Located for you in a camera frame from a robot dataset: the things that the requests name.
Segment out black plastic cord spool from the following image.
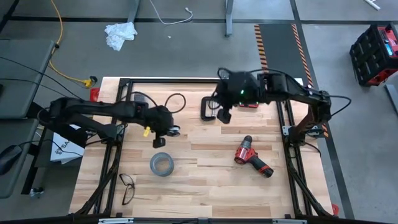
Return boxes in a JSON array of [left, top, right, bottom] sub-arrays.
[[166, 124, 182, 138]]

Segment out black C-clamp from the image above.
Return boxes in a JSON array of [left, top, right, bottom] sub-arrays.
[[200, 96, 218, 122]]

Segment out large black round container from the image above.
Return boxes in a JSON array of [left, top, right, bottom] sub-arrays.
[[149, 152, 175, 177]]

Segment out black hazard stripe floor mat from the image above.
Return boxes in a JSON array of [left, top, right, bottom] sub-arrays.
[[254, 23, 329, 138]]

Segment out grey table leg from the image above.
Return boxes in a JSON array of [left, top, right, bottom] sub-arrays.
[[127, 0, 141, 24], [225, 0, 234, 37]]

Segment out white paper sheet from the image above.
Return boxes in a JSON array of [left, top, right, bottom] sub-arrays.
[[50, 132, 85, 165]]

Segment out white crumpled cloth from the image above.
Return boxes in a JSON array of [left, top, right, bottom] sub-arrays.
[[104, 21, 138, 52]]

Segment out desk caster wheel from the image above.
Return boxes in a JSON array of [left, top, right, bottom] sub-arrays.
[[29, 186, 44, 199]]

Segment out grey desk top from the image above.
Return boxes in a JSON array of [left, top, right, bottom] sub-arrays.
[[0, 39, 56, 120], [0, 119, 39, 200]]

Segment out black computer mouse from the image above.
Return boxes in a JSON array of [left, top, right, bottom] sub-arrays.
[[0, 144, 23, 175]]

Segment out red black tool crate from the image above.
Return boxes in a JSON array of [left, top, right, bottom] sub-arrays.
[[349, 22, 398, 88]]

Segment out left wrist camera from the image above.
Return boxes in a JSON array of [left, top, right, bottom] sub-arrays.
[[152, 136, 166, 149]]

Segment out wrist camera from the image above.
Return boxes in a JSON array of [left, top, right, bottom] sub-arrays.
[[152, 136, 166, 149], [216, 108, 233, 124]]

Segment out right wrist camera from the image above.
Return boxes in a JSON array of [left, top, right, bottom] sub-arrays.
[[216, 108, 233, 124]]

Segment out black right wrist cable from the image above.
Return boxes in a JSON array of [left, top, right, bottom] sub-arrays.
[[216, 67, 233, 80]]

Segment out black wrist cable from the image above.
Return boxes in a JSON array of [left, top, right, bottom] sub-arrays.
[[124, 91, 187, 114], [216, 67, 233, 80]]

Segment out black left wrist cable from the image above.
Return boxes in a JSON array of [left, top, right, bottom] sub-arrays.
[[124, 91, 187, 114]]

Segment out black metal table frame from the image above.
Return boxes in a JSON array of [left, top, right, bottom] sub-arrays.
[[70, 77, 335, 224]]

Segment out red black cordless drill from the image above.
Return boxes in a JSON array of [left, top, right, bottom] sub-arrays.
[[233, 134, 274, 179]]

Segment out black frame safety glasses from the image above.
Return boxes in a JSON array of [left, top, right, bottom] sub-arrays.
[[118, 173, 136, 206]]

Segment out yellow extension cable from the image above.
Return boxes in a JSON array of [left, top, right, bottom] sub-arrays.
[[48, 0, 98, 88]]

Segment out white floor cable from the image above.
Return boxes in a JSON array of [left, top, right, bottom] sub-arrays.
[[149, 0, 194, 26]]

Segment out black right elbow cable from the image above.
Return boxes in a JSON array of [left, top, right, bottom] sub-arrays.
[[329, 95, 353, 118]]

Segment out thin black desk cable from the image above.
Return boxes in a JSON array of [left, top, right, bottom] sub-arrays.
[[0, 55, 85, 100]]

